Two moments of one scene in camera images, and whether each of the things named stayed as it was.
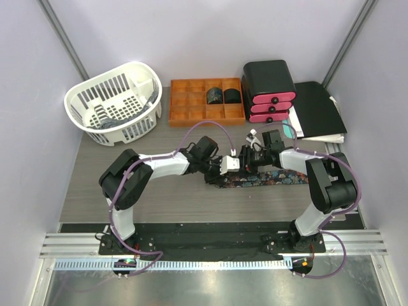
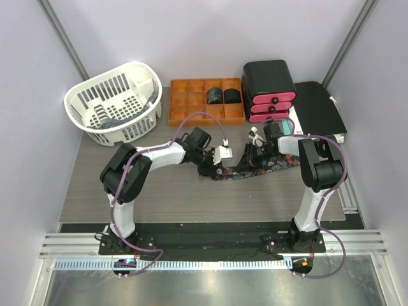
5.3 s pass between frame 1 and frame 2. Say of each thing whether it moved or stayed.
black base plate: stayed
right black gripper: stayed
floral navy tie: moved
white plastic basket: stayed
